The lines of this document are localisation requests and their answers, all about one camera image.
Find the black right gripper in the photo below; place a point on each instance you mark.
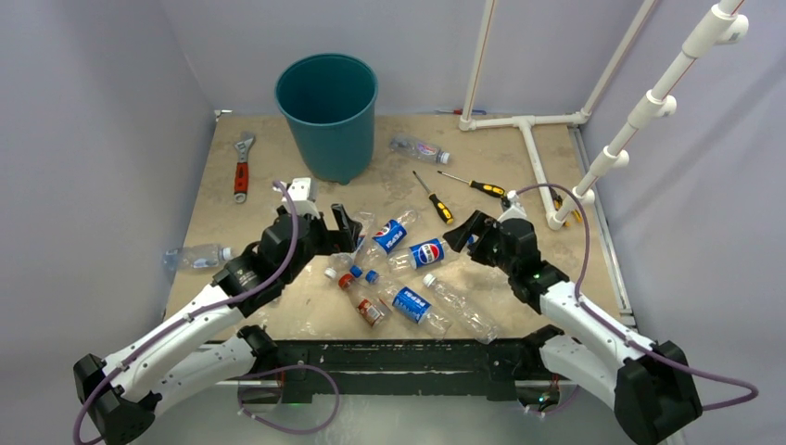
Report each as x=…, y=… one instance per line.
x=478, y=223

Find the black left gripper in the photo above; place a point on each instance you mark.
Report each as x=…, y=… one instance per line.
x=348, y=232

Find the pepsi bottle blue cap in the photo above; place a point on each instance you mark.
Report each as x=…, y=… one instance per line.
x=415, y=308
x=422, y=257

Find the clear crushed bottle white cap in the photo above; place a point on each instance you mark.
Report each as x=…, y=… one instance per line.
x=473, y=320

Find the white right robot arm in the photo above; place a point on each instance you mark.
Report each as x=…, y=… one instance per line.
x=640, y=380

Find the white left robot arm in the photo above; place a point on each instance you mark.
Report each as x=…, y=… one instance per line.
x=124, y=393

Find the teal plastic bin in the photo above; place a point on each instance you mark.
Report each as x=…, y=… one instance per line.
x=328, y=101

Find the clear bottle red white label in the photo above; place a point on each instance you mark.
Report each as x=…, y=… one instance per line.
x=343, y=261

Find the long yellow black screwdriver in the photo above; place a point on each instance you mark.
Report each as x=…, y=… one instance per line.
x=485, y=188

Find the short yellow black screwdriver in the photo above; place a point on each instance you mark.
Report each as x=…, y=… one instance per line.
x=444, y=213

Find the upper Pepsi bottle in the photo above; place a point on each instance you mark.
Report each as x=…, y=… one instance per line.
x=379, y=245

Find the red cap small bottle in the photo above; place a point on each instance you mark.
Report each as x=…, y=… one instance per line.
x=370, y=309

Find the clear bottle purple label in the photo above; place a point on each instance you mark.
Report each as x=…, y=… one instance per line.
x=416, y=148

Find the red blue pen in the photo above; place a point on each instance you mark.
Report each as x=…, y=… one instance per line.
x=460, y=111

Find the clear bottle at left edge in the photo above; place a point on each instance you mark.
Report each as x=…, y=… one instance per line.
x=197, y=258

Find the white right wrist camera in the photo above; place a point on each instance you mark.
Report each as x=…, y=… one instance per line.
x=512, y=207

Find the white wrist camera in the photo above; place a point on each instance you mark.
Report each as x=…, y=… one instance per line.
x=512, y=207
x=303, y=193

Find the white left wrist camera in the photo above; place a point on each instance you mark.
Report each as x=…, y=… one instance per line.
x=303, y=193

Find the yellow handled pliers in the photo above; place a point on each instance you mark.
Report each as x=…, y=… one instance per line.
x=558, y=202

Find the red handled adjustable wrench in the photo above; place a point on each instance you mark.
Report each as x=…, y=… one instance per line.
x=241, y=182

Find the black metal base frame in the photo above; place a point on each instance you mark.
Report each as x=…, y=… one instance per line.
x=401, y=367

